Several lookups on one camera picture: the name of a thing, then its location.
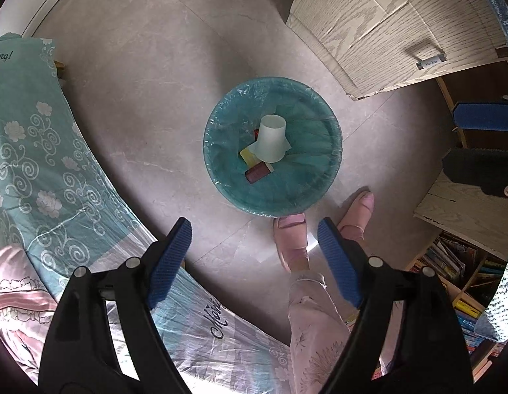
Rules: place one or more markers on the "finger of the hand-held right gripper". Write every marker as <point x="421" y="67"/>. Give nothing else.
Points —
<point x="483" y="117"/>
<point x="475" y="168"/>

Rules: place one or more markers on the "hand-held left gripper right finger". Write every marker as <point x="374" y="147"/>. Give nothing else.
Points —
<point x="340" y="262"/>

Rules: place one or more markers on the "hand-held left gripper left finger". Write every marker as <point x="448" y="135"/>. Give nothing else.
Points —
<point x="167" y="266"/>

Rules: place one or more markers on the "teal lined trash bin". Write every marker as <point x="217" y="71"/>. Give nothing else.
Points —
<point x="311" y="152"/>

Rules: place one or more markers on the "small red box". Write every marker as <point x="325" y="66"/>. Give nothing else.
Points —
<point x="257" y="172"/>

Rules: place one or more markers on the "white paper cup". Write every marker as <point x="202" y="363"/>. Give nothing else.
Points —
<point x="271" y="135"/>

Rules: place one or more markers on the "pink slipper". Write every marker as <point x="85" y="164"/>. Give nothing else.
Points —
<point x="290" y="238"/>
<point x="356" y="213"/>

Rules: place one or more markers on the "wooden bookshelf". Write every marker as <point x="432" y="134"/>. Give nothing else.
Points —
<point x="455" y="217"/>

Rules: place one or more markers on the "pink pajama pants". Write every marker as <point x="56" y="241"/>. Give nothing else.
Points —
<point x="315" y="336"/>

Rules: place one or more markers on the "row of books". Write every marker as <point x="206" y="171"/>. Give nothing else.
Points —
<point x="442" y="254"/>

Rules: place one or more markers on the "wood grain cabinet door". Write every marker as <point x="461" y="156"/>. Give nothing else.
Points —
<point x="360" y="28"/>

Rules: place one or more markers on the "pink satin quilt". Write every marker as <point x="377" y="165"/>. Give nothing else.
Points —
<point x="15" y="295"/>

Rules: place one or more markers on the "teal floral bed sheet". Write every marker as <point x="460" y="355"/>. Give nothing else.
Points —
<point x="40" y="152"/>

